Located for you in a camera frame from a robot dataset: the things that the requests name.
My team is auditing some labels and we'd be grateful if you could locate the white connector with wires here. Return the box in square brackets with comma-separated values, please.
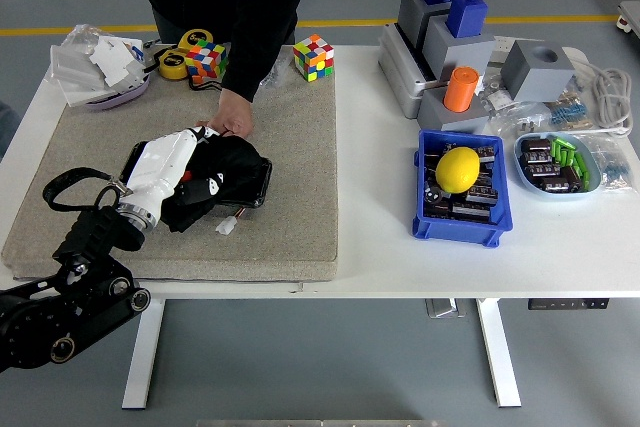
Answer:
[215, 204, 248, 237]

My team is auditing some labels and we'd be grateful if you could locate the colourful puzzle cube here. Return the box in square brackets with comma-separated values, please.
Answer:
[185, 39, 230, 84]
[292, 34, 336, 83]

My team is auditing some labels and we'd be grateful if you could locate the white flat plate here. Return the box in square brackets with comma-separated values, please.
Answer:
[63, 77, 124, 109]

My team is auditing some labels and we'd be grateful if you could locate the bag of blue resistors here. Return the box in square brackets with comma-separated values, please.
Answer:
[547, 81, 596, 131]
[579, 134, 626, 196]

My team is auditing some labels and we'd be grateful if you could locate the person's left hand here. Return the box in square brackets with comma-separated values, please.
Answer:
[195, 88, 254, 139]

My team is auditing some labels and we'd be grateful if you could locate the white table leg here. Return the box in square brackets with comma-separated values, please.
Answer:
[121, 298, 166, 410]
[475, 298, 522, 409]

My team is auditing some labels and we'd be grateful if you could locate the metal bracket under table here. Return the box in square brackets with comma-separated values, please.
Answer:
[425, 298, 467, 319]

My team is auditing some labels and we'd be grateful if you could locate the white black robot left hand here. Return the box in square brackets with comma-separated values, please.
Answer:
[125, 125, 225, 216]

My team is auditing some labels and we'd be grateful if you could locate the black wrist strap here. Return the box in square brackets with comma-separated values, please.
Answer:
[188, 77, 224, 94]

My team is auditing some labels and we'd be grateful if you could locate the grey-brown mat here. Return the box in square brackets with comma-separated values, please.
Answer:
[1, 45, 340, 283]

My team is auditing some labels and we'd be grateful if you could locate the black desk control panel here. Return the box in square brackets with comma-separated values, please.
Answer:
[528, 298, 612, 311]

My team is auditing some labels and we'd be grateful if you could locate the light blue dish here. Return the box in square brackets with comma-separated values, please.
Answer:
[513, 132, 603, 203]

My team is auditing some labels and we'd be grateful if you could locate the orange cylinder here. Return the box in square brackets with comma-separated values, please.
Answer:
[443, 66, 481, 114]

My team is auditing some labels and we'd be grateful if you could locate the yellow tape measure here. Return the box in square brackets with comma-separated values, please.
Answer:
[158, 48, 190, 81]
[178, 28, 215, 54]

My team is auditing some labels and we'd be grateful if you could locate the grey block with round hole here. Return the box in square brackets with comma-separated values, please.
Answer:
[501, 39, 578, 103]

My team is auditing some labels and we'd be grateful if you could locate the black rag with red tag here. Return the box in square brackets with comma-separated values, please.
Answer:
[159, 134, 266, 234]

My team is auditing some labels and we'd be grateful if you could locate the clear bag with plug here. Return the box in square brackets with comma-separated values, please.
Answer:
[487, 101, 554, 141]

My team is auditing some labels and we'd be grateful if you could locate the clear plastic bag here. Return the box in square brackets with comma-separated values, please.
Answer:
[62, 23, 117, 51]

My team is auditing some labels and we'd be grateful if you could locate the grey block holder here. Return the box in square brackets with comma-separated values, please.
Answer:
[398, 0, 454, 48]
[417, 88, 491, 136]
[423, 13, 497, 82]

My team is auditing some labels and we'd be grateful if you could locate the blue plastic bin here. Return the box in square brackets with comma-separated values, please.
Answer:
[412, 129, 515, 249]

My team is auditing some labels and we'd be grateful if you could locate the purple tray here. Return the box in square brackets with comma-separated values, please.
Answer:
[84, 74, 151, 112]

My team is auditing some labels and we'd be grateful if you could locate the yellow lemon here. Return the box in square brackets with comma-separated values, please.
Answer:
[435, 146, 482, 195]

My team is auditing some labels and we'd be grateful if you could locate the small bag of white parts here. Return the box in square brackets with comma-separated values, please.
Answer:
[477, 74, 512, 112]

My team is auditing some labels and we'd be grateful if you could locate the clear bag of screws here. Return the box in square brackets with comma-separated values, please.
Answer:
[259, 54, 294, 89]

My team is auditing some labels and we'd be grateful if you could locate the white power cable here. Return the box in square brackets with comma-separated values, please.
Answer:
[569, 59, 635, 137]

